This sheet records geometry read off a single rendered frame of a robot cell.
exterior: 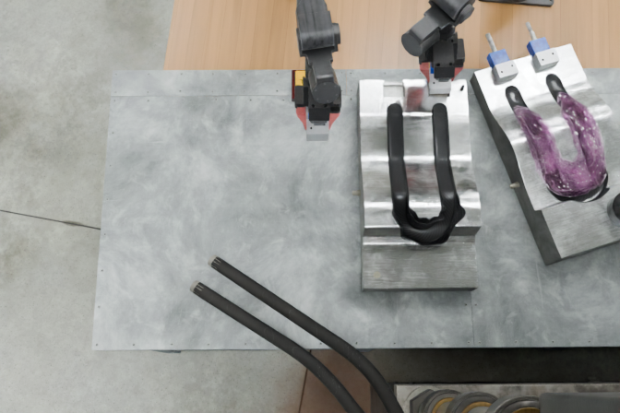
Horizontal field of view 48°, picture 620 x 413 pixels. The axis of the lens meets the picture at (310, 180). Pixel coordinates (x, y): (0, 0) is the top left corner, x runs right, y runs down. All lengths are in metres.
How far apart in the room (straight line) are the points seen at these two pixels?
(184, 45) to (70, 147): 0.97
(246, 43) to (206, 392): 1.20
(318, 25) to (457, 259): 0.62
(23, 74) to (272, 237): 1.50
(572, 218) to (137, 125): 1.06
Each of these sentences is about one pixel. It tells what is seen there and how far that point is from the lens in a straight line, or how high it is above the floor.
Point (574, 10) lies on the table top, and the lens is 2.04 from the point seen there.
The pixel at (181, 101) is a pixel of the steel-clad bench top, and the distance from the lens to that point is 1.82.
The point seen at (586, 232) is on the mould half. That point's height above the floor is 0.91.
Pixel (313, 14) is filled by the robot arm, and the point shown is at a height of 1.21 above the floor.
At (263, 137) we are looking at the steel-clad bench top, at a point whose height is 0.80.
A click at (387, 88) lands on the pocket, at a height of 0.86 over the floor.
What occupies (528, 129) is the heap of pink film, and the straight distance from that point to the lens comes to 1.74.
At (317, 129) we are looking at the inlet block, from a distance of 1.60.
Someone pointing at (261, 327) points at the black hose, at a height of 0.86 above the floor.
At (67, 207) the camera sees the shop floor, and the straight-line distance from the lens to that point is 2.67.
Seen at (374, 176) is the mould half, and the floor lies 0.90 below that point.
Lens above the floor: 2.46
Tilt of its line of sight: 74 degrees down
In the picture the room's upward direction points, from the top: 1 degrees clockwise
